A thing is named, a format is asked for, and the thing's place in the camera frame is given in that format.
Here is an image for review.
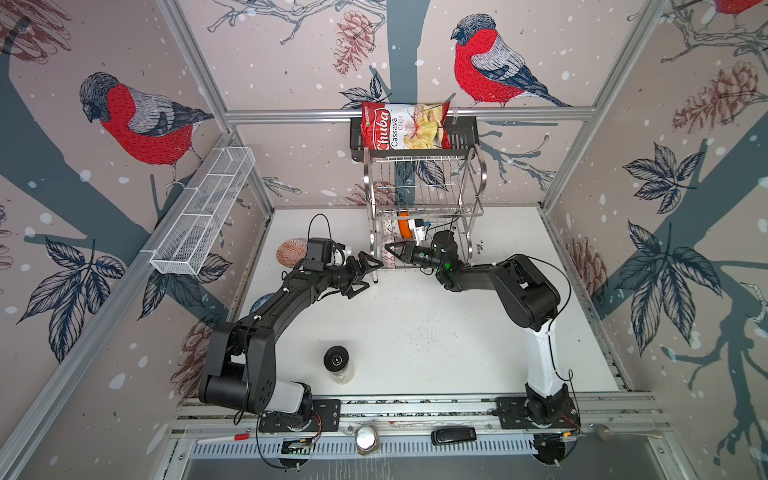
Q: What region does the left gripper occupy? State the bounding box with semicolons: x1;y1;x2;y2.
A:
323;251;383;297

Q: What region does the orange plastic bowl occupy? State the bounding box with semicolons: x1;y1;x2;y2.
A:
397;211;415;240

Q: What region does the green patterned bowl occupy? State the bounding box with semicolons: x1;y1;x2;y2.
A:
389;220;401;239

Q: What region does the steel two-tier dish rack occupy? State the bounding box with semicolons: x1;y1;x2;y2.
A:
363;144;487;275

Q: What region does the dark blue patterned bowl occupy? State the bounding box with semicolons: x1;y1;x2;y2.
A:
381;248;398;269

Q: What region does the white brown lattice bowl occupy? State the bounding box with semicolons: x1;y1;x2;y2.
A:
376;219;392;239

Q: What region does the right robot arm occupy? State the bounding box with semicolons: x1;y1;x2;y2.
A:
384;230;581;430

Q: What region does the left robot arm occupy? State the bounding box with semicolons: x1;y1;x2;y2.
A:
198;238;383;424

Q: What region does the red patterned bowl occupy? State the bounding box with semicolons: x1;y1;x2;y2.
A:
275;238;307;268

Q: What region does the black lidded glass jar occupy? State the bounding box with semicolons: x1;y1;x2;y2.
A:
323;345;354;384

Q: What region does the blue floral bowl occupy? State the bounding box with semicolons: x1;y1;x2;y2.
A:
249;293;273;315

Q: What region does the red cassava chips bag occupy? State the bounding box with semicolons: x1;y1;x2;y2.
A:
361;102;450;151

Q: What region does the round silver object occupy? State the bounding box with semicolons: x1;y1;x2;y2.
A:
355;424;380;455

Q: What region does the black remote device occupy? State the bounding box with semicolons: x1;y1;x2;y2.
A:
430;426;477;446

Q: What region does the black wall basket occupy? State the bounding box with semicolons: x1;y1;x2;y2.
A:
349;116;479;162

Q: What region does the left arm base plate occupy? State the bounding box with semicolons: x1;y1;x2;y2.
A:
258;399;341;434

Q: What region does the white wire wall basket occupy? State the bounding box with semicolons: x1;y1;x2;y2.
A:
150;146;255;276

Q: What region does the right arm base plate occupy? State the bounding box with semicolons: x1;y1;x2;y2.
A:
493;396;581;430

